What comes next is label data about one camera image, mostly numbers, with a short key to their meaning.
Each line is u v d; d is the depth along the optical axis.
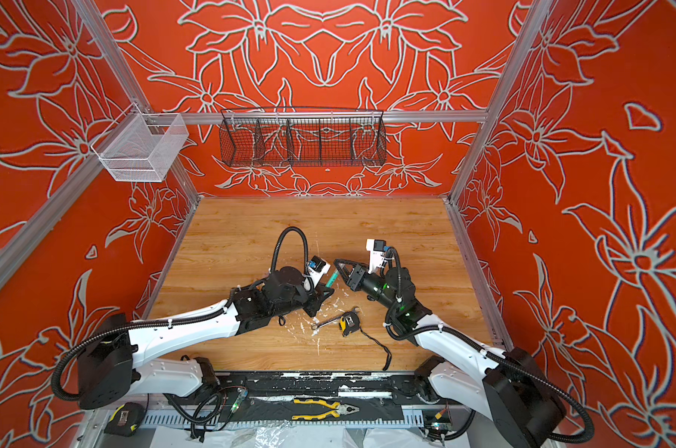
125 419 0.67
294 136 1.00
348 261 0.71
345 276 0.70
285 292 0.58
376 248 0.68
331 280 0.73
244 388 0.73
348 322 0.82
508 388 0.40
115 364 0.40
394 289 0.59
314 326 0.84
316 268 0.66
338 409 0.70
